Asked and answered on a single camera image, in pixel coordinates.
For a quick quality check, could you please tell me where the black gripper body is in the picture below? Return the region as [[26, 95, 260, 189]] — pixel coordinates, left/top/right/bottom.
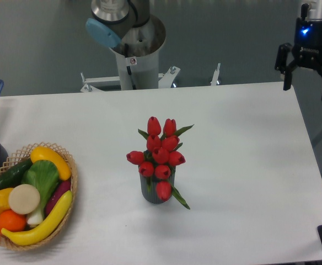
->
[[287, 3, 322, 72]]

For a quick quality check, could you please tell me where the red tulip bouquet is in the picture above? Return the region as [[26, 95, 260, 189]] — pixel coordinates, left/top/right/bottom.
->
[[126, 116, 192, 210]]

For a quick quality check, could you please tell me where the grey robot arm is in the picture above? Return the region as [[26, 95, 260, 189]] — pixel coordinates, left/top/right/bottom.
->
[[85, 1, 322, 98]]

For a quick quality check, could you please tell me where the dark grey ribbed vase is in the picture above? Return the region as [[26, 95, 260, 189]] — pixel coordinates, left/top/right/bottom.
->
[[139, 171, 175, 204]]

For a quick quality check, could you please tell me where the white metal robot stand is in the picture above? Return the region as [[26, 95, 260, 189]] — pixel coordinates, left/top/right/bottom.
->
[[80, 50, 181, 93]]

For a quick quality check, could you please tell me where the yellow squash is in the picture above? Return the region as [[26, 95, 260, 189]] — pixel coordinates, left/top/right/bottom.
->
[[30, 146, 71, 181]]

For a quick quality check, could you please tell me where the purple sweet potato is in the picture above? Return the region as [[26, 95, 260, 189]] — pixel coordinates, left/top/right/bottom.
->
[[45, 179, 71, 217]]

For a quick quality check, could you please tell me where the green bok choy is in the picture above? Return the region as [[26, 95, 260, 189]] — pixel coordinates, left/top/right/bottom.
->
[[22, 160, 59, 228]]

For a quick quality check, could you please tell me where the woven wicker basket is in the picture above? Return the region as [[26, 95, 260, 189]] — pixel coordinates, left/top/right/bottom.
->
[[0, 142, 77, 251]]

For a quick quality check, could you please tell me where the beige round disc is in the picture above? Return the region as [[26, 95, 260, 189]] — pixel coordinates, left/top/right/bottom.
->
[[8, 184, 40, 215]]

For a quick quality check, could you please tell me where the green cucumber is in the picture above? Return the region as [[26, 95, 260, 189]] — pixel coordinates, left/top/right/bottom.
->
[[0, 159, 33, 190]]

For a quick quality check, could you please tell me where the yellow banana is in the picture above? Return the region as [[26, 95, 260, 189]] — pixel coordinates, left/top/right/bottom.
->
[[1, 190, 73, 246]]

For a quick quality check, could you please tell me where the orange fruit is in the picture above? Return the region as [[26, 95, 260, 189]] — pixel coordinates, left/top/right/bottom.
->
[[0, 210, 26, 235]]

